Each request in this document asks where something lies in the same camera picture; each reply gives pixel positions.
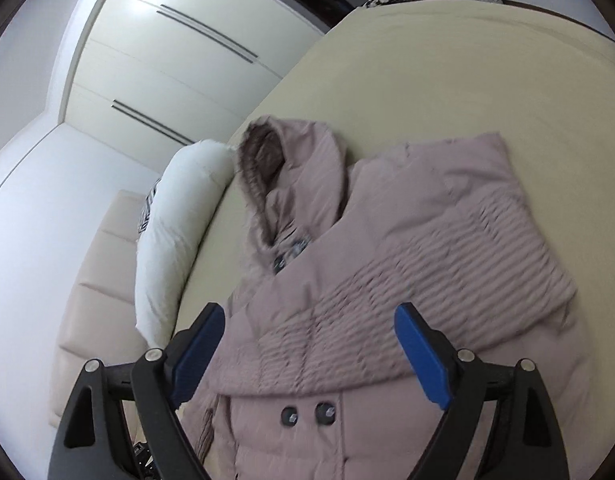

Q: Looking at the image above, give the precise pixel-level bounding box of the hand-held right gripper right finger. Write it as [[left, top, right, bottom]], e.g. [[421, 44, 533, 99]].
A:
[[394, 302, 571, 480]]

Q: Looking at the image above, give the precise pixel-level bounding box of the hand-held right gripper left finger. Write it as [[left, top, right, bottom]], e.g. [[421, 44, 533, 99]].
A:
[[48, 302, 226, 480]]

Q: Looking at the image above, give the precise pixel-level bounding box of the pink hooded puffer jacket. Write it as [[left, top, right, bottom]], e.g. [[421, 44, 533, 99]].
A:
[[180, 116, 595, 480]]

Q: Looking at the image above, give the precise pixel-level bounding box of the cream padded headboard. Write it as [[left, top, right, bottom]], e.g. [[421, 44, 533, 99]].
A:
[[48, 190, 161, 428]]

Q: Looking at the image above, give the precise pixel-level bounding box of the black white striped pillow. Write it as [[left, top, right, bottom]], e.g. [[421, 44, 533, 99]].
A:
[[138, 177, 163, 235]]

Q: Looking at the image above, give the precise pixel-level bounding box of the bed with cream sheet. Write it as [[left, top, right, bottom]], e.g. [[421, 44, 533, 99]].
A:
[[172, 0, 615, 480]]

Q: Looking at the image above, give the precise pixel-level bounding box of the white wardrobe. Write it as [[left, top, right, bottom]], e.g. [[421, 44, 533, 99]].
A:
[[60, 0, 328, 153]]

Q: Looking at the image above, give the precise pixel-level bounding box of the black wardrobe door handle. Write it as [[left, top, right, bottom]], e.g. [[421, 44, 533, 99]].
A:
[[156, 4, 258, 63], [112, 100, 196, 146]]

